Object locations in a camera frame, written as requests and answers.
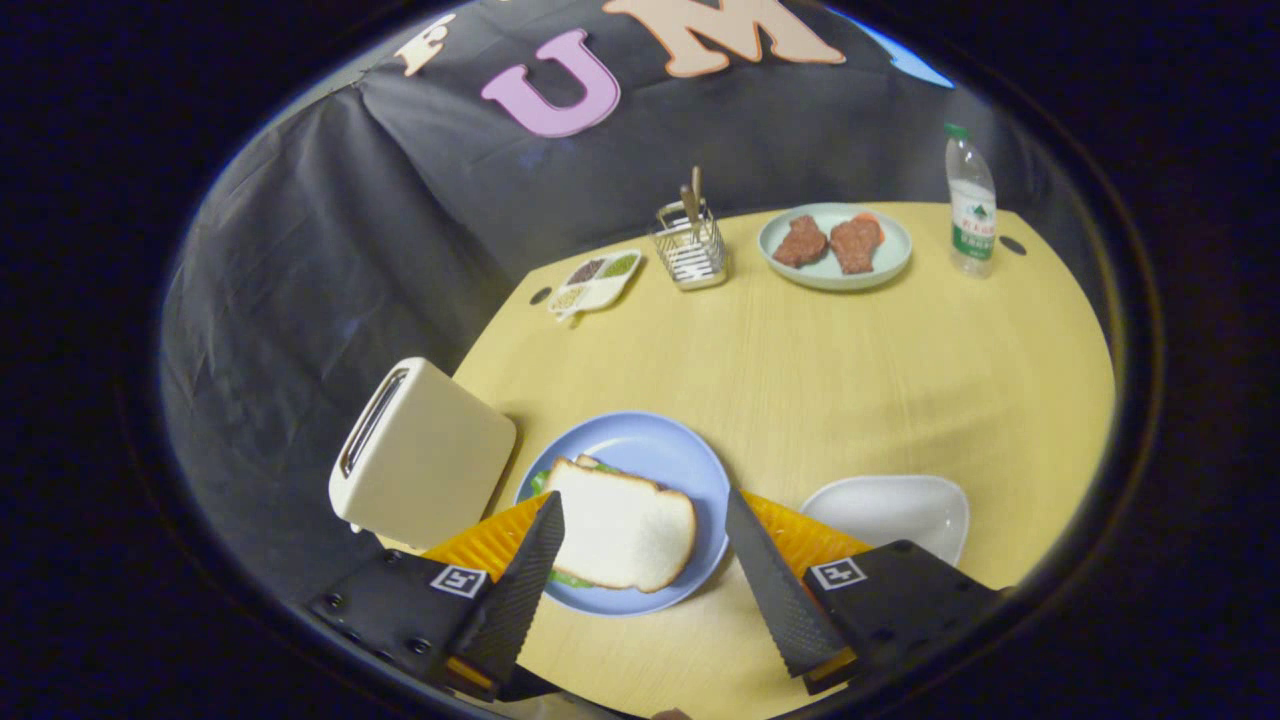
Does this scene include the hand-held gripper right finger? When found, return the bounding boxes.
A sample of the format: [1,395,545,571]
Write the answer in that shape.
[724,488,1006,698]

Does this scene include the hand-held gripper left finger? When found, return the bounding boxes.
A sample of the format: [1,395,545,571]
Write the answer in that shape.
[305,491,566,701]

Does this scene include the green lettuce leaf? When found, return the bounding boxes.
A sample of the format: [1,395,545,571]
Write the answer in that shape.
[528,458,626,591]

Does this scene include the toasted bread slice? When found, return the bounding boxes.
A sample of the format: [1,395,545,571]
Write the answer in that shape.
[541,457,698,594]

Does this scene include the white plate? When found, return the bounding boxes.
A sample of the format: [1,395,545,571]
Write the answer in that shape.
[800,474,971,567]

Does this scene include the white toaster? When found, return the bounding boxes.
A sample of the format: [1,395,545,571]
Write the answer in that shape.
[328,357,518,552]

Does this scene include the blue plate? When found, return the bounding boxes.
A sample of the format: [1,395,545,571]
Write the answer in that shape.
[514,411,732,617]

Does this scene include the white divided seed dish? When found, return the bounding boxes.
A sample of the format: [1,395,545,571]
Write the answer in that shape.
[547,249,643,323]

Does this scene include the pale green plate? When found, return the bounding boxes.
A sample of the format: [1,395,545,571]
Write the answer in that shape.
[757,203,913,292]

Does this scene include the brown meat patty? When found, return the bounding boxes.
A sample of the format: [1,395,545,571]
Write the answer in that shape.
[771,214,830,269]
[829,212,886,276]

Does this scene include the black backdrop cloth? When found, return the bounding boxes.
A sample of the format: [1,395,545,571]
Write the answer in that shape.
[160,0,1101,601]

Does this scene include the clear plastic water bottle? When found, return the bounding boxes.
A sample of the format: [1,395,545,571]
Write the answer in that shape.
[944,123,998,278]

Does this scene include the metal wire utensil holder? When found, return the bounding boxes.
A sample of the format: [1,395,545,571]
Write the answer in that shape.
[650,200,728,292]

